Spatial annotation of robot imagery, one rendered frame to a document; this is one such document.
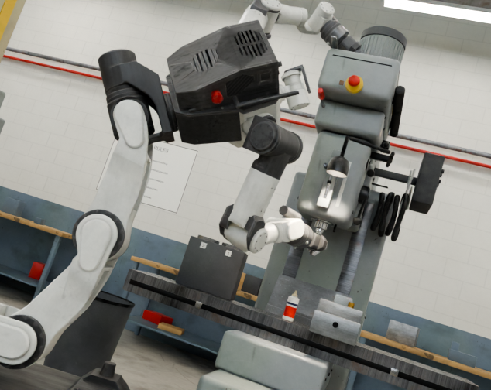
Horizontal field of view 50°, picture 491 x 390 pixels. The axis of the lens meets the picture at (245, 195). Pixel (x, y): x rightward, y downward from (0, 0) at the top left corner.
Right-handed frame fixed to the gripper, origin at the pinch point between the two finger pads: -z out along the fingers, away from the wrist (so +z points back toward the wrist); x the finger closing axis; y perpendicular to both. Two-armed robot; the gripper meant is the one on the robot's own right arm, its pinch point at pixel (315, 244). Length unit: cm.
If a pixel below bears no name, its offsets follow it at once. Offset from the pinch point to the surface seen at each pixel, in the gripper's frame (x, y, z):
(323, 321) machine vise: -18.7, 25.3, 14.7
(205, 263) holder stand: 33.3, 19.2, 16.5
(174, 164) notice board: 392, -91, -296
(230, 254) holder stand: 26.3, 13.4, 12.7
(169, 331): 288, 97, -271
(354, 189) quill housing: -11.2, -21.3, 4.9
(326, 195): -5.1, -16.0, 11.9
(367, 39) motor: 12, -93, -14
